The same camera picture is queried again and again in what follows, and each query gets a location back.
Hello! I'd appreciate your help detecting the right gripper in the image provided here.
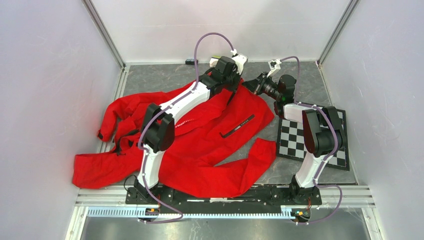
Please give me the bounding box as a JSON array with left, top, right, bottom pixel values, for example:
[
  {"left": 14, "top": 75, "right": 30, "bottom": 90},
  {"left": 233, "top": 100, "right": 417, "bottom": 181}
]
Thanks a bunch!
[{"left": 242, "top": 71, "right": 282, "bottom": 101}]

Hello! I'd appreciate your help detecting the red jacket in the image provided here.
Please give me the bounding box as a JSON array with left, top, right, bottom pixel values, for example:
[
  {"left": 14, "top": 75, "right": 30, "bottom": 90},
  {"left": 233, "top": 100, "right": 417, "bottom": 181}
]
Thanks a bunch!
[{"left": 71, "top": 86, "right": 276, "bottom": 198}]

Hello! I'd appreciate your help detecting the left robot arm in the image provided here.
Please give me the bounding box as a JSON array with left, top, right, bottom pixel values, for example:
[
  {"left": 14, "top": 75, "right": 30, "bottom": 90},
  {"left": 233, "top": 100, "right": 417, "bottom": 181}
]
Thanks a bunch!
[{"left": 134, "top": 54, "right": 248, "bottom": 204}]

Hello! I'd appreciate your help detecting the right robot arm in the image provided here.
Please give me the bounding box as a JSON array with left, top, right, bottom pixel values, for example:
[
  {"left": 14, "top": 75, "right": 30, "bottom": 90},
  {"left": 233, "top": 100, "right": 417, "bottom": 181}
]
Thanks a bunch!
[{"left": 242, "top": 72, "right": 346, "bottom": 204}]

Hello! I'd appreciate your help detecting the black white checkerboard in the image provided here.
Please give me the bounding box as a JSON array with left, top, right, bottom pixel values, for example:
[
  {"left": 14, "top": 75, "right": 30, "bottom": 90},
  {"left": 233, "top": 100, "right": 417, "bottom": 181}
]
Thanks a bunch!
[{"left": 276, "top": 106, "right": 350, "bottom": 171}]

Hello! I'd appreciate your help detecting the small black box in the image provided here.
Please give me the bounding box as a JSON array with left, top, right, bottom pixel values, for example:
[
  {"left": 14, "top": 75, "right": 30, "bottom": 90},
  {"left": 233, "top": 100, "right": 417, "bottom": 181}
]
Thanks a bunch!
[{"left": 184, "top": 58, "right": 199, "bottom": 66}]

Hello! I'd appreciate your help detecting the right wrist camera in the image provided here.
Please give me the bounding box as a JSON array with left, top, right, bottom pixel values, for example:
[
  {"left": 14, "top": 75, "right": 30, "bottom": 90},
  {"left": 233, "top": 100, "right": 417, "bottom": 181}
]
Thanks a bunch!
[{"left": 267, "top": 59, "right": 282, "bottom": 78}]

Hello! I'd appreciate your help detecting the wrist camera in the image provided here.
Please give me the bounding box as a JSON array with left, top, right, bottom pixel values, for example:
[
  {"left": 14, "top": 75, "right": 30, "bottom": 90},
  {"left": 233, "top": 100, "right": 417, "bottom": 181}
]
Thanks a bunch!
[
  {"left": 230, "top": 48, "right": 248, "bottom": 76},
  {"left": 267, "top": 59, "right": 282, "bottom": 78}
]

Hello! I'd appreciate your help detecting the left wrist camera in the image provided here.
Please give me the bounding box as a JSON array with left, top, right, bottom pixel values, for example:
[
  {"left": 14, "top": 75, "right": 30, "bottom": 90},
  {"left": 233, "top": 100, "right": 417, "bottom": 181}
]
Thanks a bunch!
[{"left": 230, "top": 48, "right": 248, "bottom": 76}]

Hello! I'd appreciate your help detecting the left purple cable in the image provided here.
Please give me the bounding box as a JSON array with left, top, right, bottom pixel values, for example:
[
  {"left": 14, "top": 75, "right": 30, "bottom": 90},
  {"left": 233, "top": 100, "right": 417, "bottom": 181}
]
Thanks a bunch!
[{"left": 137, "top": 32, "right": 238, "bottom": 225}]

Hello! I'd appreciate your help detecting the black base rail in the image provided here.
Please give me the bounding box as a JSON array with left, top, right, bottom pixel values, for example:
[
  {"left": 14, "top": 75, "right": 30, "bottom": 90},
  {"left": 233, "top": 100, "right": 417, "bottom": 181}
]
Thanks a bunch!
[{"left": 76, "top": 183, "right": 375, "bottom": 221}]

